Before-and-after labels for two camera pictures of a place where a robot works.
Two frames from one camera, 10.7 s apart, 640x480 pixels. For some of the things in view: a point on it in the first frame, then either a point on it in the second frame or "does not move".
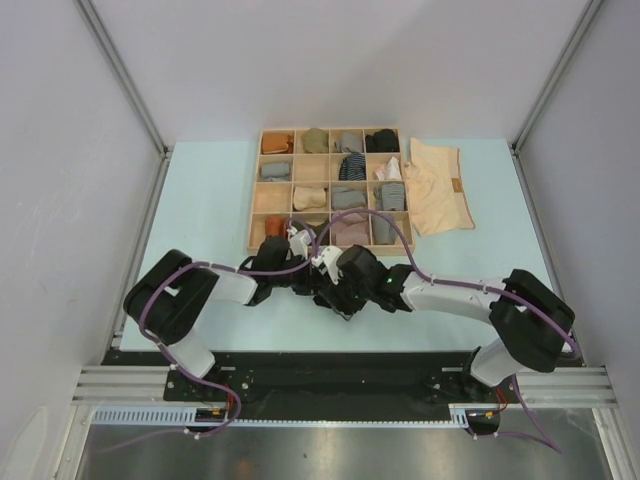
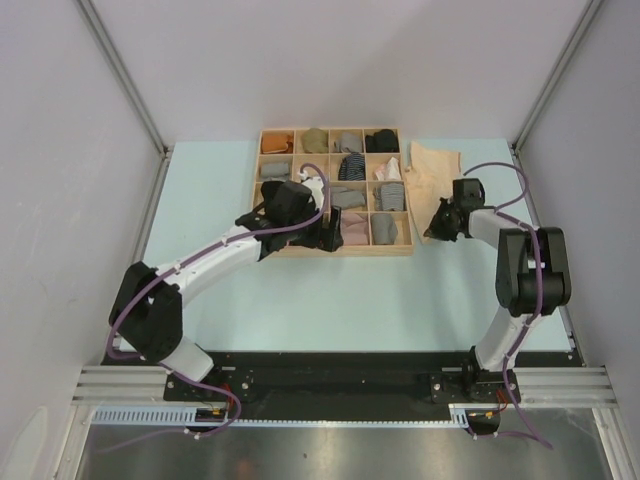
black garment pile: x=334 y=296 to x=327 y=239
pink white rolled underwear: x=390 y=170 does not move
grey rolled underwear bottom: x=384 y=232 does not move
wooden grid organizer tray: x=346 y=185 does not move
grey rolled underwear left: x=275 y=172 does not move
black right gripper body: x=359 y=294 to x=441 y=226
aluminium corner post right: x=591 y=9 does not move
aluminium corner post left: x=124 y=77 does not move
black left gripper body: x=300 y=280 to x=302 y=236
